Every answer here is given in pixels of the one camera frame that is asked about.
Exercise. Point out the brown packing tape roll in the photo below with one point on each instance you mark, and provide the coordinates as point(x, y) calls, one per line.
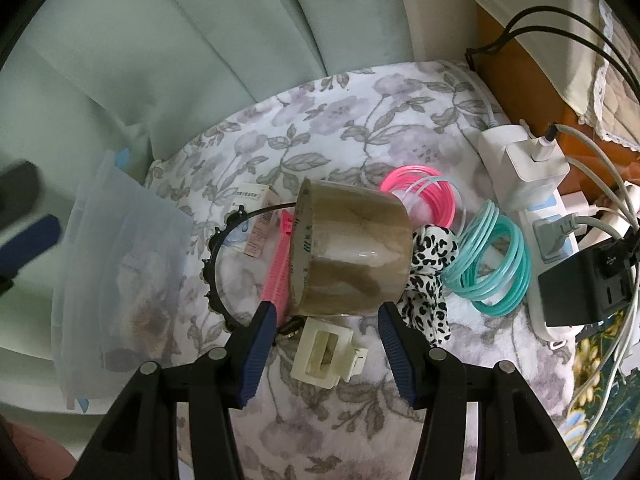
point(350, 240)

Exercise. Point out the floral fleece blanket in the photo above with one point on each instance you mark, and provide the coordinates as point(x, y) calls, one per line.
point(325, 425)

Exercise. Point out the white power strip with charger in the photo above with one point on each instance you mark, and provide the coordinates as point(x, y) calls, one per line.
point(510, 85)

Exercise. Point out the teal plastic bangles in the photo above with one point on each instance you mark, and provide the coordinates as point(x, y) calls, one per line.
point(487, 305)

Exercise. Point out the leopard print scrunchie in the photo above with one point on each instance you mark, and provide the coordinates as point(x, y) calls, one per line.
point(425, 270)

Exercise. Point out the grey power plug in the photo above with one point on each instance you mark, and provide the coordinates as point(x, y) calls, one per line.
point(565, 227)

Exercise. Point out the white charger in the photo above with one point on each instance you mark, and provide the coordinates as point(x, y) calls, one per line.
point(530, 170)

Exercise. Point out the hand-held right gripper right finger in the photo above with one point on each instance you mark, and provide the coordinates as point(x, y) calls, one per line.
point(397, 355)

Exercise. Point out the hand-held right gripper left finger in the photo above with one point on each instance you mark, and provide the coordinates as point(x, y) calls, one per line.
point(257, 355)

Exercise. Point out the green floral rug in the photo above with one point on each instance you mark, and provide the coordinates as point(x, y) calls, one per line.
point(600, 410)

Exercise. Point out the pink plastic bangles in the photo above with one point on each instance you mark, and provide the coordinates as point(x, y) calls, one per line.
point(442, 195)

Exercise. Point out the black beaded headband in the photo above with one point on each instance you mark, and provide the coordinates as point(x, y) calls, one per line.
point(209, 280)

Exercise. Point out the green curtain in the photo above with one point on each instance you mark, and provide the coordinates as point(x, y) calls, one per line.
point(150, 60)

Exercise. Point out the black charger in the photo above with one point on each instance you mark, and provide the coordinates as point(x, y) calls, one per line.
point(575, 285)

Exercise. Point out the beige quilted bedspread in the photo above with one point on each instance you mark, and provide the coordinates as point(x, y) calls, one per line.
point(620, 110)

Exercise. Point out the small white cardboard box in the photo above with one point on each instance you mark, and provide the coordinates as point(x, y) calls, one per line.
point(252, 230)

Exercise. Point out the white hair claw clip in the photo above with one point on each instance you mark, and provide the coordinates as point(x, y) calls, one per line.
point(301, 357)

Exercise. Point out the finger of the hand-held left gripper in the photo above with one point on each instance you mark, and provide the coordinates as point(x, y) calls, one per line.
point(17, 185)
point(30, 245)

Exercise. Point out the person's pink clothing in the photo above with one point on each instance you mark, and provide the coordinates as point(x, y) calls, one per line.
point(30, 455)

